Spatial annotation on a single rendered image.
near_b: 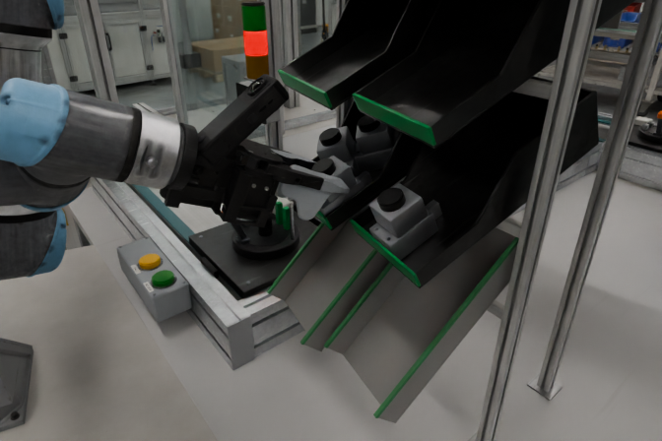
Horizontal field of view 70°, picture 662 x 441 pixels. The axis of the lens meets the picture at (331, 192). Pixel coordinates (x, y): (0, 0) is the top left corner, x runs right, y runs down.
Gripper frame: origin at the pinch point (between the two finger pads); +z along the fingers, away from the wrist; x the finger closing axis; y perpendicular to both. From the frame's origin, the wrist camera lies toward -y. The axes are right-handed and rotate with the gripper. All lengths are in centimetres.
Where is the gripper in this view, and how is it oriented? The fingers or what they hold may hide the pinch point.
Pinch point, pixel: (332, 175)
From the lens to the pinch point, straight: 60.3
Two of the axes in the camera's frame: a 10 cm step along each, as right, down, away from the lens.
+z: 8.0, 1.8, 5.8
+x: 4.8, 4.0, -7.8
